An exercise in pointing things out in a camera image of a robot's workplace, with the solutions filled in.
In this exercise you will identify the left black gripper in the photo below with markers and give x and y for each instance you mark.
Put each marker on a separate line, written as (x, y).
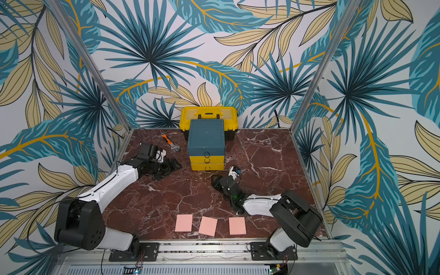
(169, 169)

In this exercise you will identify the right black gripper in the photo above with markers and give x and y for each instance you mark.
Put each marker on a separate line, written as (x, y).
(222, 182)

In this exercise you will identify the teal yellow drawer cabinet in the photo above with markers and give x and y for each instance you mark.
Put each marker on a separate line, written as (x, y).
(206, 145)

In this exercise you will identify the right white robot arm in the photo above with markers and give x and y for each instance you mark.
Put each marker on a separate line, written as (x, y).
(298, 220)

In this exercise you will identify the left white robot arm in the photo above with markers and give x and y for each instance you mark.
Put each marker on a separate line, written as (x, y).
(80, 219)

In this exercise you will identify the pink sticky note right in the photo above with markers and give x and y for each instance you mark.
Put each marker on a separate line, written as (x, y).
(237, 226)

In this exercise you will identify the pink sticky note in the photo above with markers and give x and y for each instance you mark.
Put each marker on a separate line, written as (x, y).
(208, 226)
(237, 226)
(184, 223)

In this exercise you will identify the pink sticky note middle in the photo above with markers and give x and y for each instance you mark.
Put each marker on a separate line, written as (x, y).
(208, 226)

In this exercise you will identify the pink sticky note left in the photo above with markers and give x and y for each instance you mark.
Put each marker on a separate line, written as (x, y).
(184, 223)

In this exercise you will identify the orange adjustable wrench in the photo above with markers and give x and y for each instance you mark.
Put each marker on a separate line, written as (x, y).
(173, 146)

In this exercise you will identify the yellow black toolbox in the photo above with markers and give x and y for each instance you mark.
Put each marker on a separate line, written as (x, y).
(229, 116)

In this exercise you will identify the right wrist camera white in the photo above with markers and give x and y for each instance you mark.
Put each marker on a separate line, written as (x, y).
(234, 172)

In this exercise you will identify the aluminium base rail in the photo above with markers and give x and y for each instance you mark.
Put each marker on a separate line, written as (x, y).
(213, 257)

